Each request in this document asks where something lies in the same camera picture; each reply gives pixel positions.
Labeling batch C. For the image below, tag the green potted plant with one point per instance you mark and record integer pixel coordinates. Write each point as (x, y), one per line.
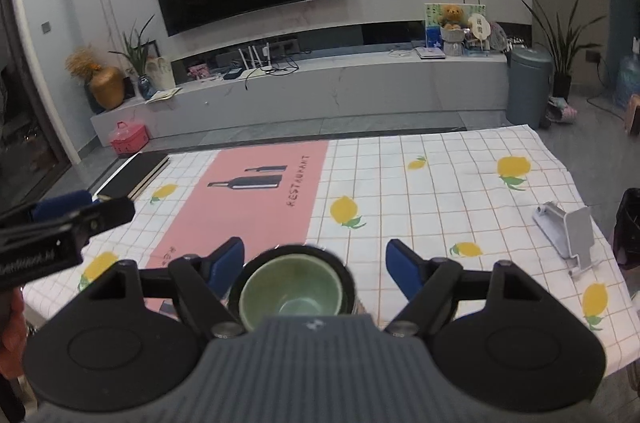
(136, 52)

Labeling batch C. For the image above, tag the teddy bear toy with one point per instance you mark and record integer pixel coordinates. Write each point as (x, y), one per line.
(451, 17)

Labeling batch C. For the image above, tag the black notebook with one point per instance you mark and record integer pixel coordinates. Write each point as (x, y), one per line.
(133, 177)

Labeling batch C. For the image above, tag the grey trash bin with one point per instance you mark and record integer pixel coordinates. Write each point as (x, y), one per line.
(529, 74)

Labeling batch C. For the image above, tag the green ceramic bowl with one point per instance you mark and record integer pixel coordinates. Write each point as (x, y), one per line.
(290, 285)

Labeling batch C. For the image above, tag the grey phone stand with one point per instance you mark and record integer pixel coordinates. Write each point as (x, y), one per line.
(570, 233)

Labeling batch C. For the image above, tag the long grey TV cabinet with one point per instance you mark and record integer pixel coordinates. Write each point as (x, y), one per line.
(352, 85)

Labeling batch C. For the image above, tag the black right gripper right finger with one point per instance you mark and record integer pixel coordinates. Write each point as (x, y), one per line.
(428, 287)

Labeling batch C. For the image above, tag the blue steel bowl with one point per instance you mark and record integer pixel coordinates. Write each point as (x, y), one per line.
(350, 302)

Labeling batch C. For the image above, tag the white wifi router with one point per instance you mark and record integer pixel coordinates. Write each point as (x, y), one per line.
(256, 61)

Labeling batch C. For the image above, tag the large floor plant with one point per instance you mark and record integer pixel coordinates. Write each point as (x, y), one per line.
(563, 41)

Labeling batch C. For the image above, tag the golden vase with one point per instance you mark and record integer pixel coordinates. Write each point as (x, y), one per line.
(108, 88)

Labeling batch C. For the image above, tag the pink storage box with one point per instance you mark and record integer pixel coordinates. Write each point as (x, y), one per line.
(128, 139)

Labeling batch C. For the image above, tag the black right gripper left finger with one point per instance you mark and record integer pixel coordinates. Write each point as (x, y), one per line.
(200, 285)

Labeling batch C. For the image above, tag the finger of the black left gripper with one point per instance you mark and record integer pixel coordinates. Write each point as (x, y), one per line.
(61, 205)

